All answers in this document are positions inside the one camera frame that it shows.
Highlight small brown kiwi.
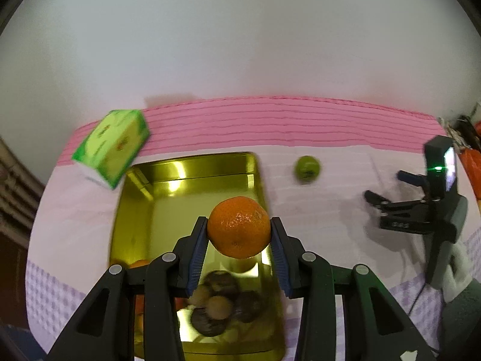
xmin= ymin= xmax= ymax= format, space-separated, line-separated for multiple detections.
xmin=189 ymin=285 xmax=211 ymax=306
xmin=207 ymin=295 xmax=234 ymax=320

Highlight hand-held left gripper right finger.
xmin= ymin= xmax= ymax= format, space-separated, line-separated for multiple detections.
xmin=270 ymin=217 xmax=437 ymax=361

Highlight black cable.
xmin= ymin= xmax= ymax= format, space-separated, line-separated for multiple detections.
xmin=408 ymin=280 xmax=433 ymax=314

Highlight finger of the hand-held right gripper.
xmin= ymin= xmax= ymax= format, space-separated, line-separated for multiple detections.
xmin=397 ymin=170 xmax=430 ymax=189
xmin=363 ymin=190 xmax=437 ymax=233

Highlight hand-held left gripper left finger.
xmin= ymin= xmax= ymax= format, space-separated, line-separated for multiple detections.
xmin=47 ymin=216 xmax=209 ymax=361

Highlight gold metal tin box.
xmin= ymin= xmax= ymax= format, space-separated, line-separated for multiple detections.
xmin=109 ymin=151 xmax=288 ymax=361

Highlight pale pink cloth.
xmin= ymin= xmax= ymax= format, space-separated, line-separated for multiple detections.
xmin=26 ymin=145 xmax=481 ymax=301

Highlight person's right hand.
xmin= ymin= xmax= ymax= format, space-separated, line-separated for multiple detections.
xmin=442 ymin=245 xmax=475 ymax=304

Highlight pink ribbed mat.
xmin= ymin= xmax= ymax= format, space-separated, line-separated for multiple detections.
xmin=56 ymin=96 xmax=449 ymax=166

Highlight purple checkered cloth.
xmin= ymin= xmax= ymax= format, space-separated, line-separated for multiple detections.
xmin=24 ymin=229 xmax=481 ymax=361

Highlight person's right forearm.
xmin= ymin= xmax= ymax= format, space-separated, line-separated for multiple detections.
xmin=439 ymin=280 xmax=481 ymax=352

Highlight dark wrinkled passion fruit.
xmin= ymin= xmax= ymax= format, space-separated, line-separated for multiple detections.
xmin=234 ymin=289 xmax=264 ymax=323
xmin=203 ymin=270 xmax=241 ymax=296
xmin=190 ymin=306 xmax=231 ymax=338

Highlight green carton box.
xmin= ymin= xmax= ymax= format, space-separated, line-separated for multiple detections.
xmin=71 ymin=109 xmax=151 ymax=190

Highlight brown wooden furniture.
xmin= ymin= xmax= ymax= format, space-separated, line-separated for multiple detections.
xmin=0 ymin=137 xmax=47 ymax=328

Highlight green mandarin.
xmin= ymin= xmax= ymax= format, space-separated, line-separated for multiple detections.
xmin=294 ymin=155 xmax=322 ymax=184

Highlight orange packet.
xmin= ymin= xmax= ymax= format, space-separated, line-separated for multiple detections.
xmin=464 ymin=150 xmax=481 ymax=181

